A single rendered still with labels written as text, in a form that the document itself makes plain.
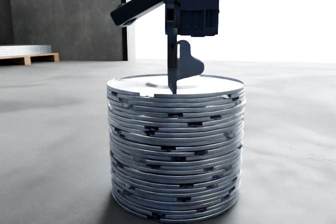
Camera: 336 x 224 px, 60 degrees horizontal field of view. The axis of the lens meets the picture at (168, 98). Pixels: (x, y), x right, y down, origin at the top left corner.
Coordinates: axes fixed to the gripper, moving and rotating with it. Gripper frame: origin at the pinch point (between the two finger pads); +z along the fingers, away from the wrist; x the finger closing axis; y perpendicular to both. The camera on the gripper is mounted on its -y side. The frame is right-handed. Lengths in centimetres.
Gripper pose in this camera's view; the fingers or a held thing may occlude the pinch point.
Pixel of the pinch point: (170, 87)
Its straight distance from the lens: 49.0
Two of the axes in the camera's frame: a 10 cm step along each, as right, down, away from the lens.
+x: 0.3, -2.0, 9.8
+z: 0.0, 9.8, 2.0
